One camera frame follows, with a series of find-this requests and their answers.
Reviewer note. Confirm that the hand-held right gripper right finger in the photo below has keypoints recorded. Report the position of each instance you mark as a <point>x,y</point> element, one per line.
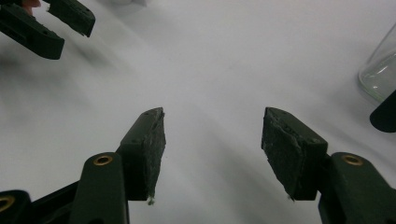
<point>299,155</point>

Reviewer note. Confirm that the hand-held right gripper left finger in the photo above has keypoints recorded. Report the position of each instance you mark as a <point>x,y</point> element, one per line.
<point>141,155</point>

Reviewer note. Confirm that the white table sheet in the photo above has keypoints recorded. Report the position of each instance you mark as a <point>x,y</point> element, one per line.
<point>202,62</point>

